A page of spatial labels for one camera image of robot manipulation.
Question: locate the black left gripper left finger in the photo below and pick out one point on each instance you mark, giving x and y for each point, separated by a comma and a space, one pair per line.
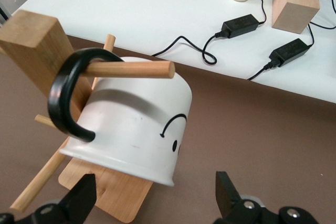
78, 203

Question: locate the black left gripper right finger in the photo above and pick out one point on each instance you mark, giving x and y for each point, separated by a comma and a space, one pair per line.
228, 203

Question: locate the black power adapter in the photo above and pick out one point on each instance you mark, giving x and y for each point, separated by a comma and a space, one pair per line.
240, 26
290, 52

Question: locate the wooden mug stand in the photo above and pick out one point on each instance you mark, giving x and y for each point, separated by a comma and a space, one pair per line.
31, 43

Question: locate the light wooden block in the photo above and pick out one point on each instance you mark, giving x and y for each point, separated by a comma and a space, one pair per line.
294, 11

